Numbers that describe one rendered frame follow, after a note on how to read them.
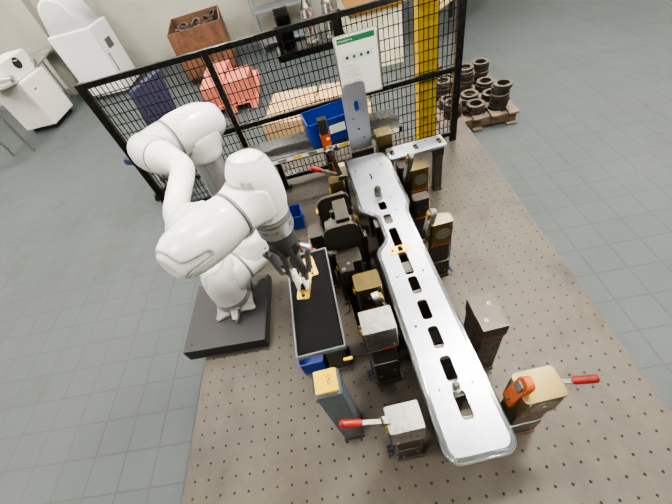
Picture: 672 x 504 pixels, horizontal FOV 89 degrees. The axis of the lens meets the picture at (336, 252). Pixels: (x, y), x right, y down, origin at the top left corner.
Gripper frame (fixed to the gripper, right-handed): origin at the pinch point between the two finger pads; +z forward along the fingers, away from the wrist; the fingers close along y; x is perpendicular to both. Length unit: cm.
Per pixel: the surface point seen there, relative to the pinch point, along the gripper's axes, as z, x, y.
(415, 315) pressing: 25.7, 0.0, 31.6
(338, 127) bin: 15, 108, 6
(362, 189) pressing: 25, 67, 16
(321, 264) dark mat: 9.5, 12.4, 3.3
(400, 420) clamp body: 19.8, -32.9, 23.7
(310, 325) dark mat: 9.6, -9.6, 1.1
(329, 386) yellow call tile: 9.7, -27.1, 7.2
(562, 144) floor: 125, 214, 185
